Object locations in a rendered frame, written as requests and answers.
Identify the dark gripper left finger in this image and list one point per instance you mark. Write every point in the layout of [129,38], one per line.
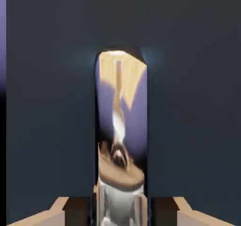
[75,212]

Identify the dark grey cabinet door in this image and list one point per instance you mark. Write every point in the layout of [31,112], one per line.
[188,98]

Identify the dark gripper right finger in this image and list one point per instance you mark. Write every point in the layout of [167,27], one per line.
[163,212]

